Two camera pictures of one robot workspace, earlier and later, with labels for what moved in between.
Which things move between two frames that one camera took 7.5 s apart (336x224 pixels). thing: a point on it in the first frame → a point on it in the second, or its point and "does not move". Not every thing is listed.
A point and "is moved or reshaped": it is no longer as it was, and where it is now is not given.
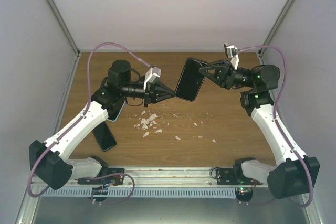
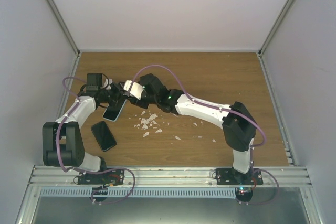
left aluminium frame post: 56,11 does not move
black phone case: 191,80 is moved or reshaped
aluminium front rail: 169,177 does not move
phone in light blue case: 115,108 does not move
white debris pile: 147,121 does not move
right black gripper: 223,75 → 134,101
